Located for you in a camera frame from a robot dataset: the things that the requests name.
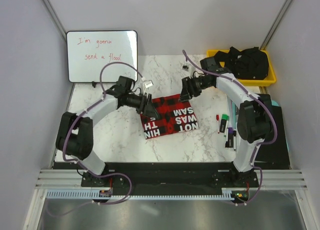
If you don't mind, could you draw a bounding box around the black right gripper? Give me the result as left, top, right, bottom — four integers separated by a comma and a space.
178, 75, 212, 103

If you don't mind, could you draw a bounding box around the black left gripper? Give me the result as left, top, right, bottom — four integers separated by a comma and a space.
124, 92, 159, 119

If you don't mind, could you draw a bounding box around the red black plaid shirt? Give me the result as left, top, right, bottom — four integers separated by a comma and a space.
140, 94, 199, 139

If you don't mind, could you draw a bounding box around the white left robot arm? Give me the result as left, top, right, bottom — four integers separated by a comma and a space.
55, 76, 160, 186

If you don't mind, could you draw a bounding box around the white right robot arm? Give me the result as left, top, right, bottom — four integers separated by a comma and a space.
179, 57, 278, 187

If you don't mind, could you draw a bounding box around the black folder stack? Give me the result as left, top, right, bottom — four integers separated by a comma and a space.
254, 106, 291, 170

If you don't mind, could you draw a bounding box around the red marker pen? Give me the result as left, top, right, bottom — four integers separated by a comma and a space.
216, 114, 220, 134

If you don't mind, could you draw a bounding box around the green cap marker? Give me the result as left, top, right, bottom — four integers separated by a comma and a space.
219, 114, 229, 133

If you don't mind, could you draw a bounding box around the purple cap marker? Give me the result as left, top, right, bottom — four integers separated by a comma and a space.
227, 127, 236, 141

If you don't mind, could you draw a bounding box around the black shirt in bin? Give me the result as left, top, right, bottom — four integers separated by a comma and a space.
213, 47, 270, 80

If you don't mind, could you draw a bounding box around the white dry erase board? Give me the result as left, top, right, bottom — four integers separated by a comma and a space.
66, 30, 138, 83

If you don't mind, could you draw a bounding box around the yellow plastic bin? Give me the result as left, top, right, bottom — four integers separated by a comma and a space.
206, 49, 277, 87

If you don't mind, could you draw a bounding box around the teal notebook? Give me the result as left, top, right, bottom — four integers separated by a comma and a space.
271, 100, 280, 107

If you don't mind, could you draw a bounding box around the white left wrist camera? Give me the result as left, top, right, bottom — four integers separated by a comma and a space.
141, 78, 154, 91

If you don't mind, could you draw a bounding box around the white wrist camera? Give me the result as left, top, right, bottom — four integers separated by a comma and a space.
141, 78, 154, 91
182, 63, 196, 77

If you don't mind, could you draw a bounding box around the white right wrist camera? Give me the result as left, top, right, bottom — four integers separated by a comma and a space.
182, 63, 196, 77

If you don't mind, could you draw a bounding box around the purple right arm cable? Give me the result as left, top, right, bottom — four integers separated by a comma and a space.
182, 49, 279, 206

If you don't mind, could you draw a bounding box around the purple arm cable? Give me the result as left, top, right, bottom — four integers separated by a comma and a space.
182, 49, 279, 206
46, 61, 147, 217

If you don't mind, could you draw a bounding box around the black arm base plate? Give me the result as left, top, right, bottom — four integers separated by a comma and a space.
81, 162, 259, 196

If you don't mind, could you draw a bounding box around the white slotted cable duct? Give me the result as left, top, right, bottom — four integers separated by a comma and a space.
46, 188, 161, 200

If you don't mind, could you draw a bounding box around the aluminium frame rail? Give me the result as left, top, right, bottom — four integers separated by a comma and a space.
35, 169, 307, 190

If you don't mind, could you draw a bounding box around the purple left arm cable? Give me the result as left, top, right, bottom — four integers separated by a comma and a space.
46, 61, 147, 217

